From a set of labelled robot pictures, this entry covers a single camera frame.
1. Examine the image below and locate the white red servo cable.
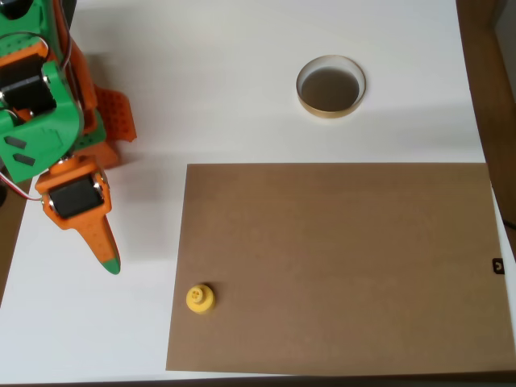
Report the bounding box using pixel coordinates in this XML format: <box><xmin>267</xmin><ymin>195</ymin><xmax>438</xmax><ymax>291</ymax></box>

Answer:
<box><xmin>0</xmin><ymin>171</ymin><xmax>44</xmax><ymax>203</ymax></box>

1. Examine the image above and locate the brown cardboard mat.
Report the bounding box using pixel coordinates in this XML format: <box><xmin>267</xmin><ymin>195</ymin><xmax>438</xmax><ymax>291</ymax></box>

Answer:
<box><xmin>165</xmin><ymin>162</ymin><xmax>516</xmax><ymax>374</ymax></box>

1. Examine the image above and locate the orange robot base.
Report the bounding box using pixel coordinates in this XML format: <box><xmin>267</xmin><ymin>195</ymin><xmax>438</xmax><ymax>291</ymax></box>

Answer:
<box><xmin>76</xmin><ymin>84</ymin><xmax>138</xmax><ymax>170</ymax></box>

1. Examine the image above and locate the round shallow dish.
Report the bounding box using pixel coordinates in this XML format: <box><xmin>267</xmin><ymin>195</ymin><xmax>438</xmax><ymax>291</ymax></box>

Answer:
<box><xmin>295</xmin><ymin>54</ymin><xmax>368</xmax><ymax>120</ymax></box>

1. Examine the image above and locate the yellow plastic peg piece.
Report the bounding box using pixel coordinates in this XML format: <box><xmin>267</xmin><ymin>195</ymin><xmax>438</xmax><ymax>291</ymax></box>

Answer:
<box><xmin>185</xmin><ymin>283</ymin><xmax>217</xmax><ymax>316</ymax></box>

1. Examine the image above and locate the white paper sheet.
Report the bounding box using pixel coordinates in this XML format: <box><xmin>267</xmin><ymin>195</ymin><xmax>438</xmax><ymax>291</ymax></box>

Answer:
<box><xmin>0</xmin><ymin>0</ymin><xmax>516</xmax><ymax>384</ymax></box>

